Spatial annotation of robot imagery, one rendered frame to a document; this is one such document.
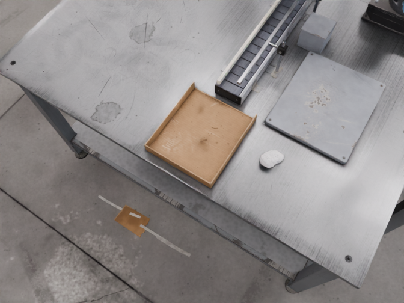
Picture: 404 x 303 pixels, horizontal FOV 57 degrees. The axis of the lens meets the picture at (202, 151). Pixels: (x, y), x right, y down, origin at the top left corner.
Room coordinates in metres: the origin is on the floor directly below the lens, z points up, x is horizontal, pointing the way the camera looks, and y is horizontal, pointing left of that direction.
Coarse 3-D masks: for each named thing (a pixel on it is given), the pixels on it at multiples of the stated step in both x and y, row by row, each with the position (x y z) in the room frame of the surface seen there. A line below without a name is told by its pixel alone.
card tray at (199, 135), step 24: (192, 96) 0.75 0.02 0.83; (168, 120) 0.65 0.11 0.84; (192, 120) 0.65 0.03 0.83; (216, 120) 0.64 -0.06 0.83; (240, 120) 0.64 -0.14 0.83; (144, 144) 0.55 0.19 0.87; (168, 144) 0.56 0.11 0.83; (192, 144) 0.55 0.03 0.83; (216, 144) 0.55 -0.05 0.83; (192, 168) 0.47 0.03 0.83; (216, 168) 0.46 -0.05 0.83
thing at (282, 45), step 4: (272, 44) 0.86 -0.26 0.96; (276, 44) 0.86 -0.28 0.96; (280, 44) 0.85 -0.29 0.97; (284, 44) 0.83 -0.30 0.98; (276, 48) 0.85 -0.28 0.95; (280, 48) 0.83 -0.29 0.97; (284, 48) 0.83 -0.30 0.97; (280, 52) 0.82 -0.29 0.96; (284, 52) 0.82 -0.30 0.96; (280, 56) 0.83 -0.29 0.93; (280, 60) 0.83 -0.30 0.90; (276, 68) 0.84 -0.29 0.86
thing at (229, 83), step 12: (288, 0) 1.14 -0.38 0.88; (276, 12) 1.08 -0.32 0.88; (264, 24) 1.03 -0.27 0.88; (276, 24) 1.02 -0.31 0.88; (288, 24) 1.02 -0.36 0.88; (264, 36) 0.97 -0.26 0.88; (276, 36) 0.96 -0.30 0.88; (252, 48) 0.91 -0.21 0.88; (240, 60) 0.86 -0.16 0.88; (228, 72) 0.81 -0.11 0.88; (240, 72) 0.81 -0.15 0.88; (252, 72) 0.81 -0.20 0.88; (228, 84) 0.76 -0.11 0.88
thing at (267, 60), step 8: (312, 0) 1.18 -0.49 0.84; (304, 8) 1.11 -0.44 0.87; (296, 16) 1.06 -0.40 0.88; (288, 32) 1.00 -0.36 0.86; (280, 40) 0.94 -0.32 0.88; (272, 48) 0.91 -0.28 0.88; (272, 56) 0.89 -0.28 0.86; (264, 64) 0.84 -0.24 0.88; (256, 72) 0.81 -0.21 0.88; (216, 88) 0.76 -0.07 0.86; (248, 88) 0.74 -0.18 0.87; (224, 96) 0.74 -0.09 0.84; (232, 96) 0.72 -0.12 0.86; (240, 96) 0.71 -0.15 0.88; (240, 104) 0.70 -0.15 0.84
